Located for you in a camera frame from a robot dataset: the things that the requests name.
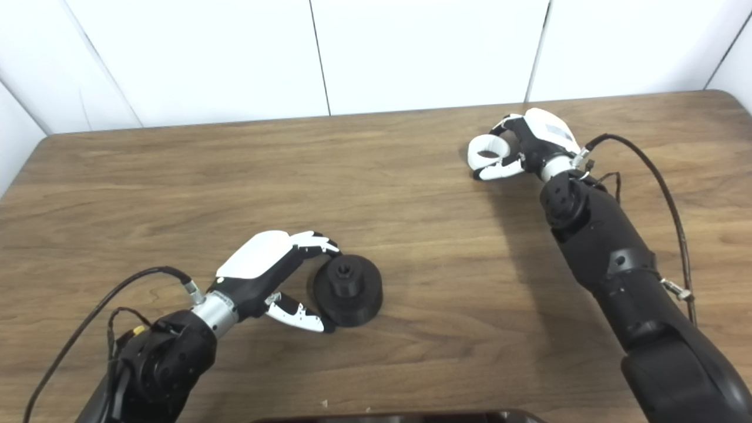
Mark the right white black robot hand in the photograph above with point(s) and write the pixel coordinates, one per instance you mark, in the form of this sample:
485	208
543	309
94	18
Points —
546	141

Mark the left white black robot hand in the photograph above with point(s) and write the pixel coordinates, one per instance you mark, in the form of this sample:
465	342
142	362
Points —
258	258

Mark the round black stepped part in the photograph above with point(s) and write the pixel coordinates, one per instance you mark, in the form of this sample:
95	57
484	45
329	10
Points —
358	299

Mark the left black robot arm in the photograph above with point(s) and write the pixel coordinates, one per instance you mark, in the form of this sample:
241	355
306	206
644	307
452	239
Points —
170	358

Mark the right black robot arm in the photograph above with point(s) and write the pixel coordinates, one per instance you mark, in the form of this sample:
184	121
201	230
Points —
617	258

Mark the dark glossy robot body edge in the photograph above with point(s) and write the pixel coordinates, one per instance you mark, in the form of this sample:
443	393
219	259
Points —
399	418

